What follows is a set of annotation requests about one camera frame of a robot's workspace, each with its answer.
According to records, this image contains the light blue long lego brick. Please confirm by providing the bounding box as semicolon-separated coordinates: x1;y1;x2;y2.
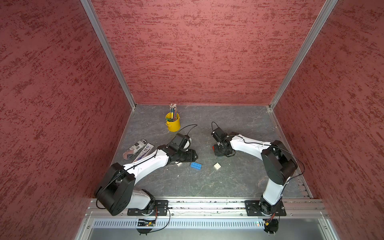
190;162;202;170

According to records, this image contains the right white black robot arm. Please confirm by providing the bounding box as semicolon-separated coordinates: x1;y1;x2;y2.
212;130;298;216

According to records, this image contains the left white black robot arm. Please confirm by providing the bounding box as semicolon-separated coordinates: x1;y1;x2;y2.
94;145;198;216

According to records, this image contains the yellow pencil cup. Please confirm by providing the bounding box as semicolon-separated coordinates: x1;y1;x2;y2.
166;113;181;132

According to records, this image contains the coloured pencils bundle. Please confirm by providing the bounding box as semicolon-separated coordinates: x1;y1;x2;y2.
170;104;177;122

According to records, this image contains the flag patterned pouch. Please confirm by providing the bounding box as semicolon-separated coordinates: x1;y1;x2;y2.
123;139;154;163

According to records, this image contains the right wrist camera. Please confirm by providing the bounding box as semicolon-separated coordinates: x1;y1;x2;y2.
211;127;228;143

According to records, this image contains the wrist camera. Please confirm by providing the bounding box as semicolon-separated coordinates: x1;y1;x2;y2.
169;133;191;152
211;127;228;143

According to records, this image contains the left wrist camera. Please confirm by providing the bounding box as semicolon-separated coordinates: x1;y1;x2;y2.
169;133;191;152

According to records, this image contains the aluminium front rail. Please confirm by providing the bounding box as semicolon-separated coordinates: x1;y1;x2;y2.
83;197;331;220

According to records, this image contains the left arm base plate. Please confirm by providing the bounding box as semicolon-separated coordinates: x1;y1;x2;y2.
127;200;169;218

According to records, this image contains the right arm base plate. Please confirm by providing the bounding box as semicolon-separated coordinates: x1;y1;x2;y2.
245;200;287;218

